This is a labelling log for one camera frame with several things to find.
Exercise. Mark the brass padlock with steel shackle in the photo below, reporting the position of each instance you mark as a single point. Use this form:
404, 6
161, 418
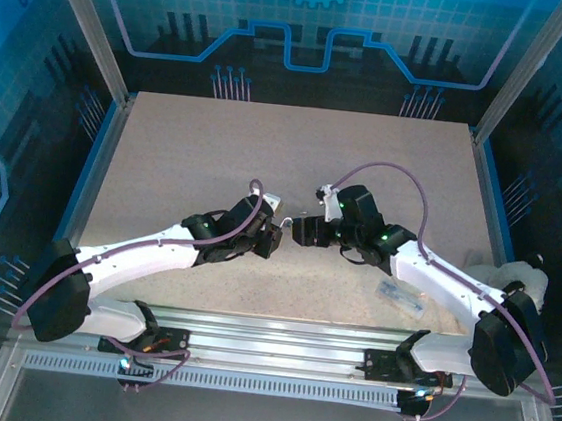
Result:
288, 222

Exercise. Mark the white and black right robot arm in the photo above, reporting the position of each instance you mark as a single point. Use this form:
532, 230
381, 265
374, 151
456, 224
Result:
434, 282

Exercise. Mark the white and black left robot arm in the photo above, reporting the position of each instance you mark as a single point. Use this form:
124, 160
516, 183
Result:
146, 251

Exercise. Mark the clear plastic bag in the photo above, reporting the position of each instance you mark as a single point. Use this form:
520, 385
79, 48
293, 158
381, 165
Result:
402, 299

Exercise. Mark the black circuit board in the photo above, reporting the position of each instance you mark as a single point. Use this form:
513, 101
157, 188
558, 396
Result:
139, 385
413, 410

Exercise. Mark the white and black plush toy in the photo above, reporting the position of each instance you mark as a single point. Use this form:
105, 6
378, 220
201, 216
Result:
537, 283

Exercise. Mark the aluminium front rail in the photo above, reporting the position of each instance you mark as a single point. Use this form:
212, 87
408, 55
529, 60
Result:
272, 345

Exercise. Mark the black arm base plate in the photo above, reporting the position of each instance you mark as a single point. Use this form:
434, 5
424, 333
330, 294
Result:
380, 366
171, 342

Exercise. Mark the aluminium side rail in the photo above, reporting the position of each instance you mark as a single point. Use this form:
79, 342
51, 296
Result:
493, 192
104, 152

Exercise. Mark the aluminium corner post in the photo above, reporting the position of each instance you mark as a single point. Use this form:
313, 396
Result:
523, 70
94, 25

